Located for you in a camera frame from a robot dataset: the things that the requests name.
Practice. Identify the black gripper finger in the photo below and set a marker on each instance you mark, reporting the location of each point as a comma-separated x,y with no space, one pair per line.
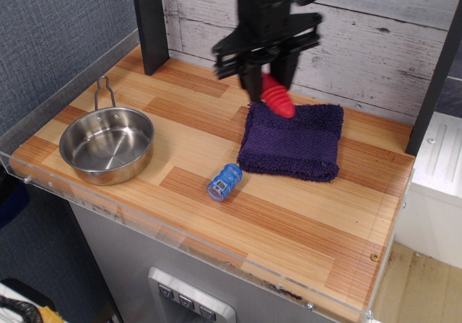
251,80
283,67

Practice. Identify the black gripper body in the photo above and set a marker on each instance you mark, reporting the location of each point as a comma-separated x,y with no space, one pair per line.
265,28

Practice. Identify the red handled metal spoon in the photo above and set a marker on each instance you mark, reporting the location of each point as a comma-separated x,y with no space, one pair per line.
276,97

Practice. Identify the purple folded cloth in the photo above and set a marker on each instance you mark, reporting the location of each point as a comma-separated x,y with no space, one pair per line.
304,146

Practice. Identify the small blue can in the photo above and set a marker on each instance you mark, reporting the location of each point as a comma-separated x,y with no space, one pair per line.
220,187

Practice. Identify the stainless steel pot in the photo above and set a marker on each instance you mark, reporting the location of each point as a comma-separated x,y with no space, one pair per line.
109,145

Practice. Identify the white ribbed box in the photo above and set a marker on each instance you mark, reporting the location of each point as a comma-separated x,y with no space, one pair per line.
430,220

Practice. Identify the silver toy fridge cabinet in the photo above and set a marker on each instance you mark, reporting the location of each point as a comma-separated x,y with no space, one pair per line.
124,253

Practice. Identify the silver dispenser button panel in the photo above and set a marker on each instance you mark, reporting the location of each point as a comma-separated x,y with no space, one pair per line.
182,302

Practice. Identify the clear acrylic table guard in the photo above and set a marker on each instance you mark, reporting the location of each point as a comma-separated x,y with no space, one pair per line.
335,237

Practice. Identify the black and yellow bag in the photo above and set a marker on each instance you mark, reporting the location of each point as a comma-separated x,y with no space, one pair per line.
22,303

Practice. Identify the black left vertical post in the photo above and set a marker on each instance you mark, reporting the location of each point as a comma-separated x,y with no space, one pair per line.
152,34

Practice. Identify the black vertical post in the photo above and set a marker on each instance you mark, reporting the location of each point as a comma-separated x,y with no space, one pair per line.
152,34
444,63

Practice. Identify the black right vertical post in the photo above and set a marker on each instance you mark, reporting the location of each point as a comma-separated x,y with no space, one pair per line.
444,63

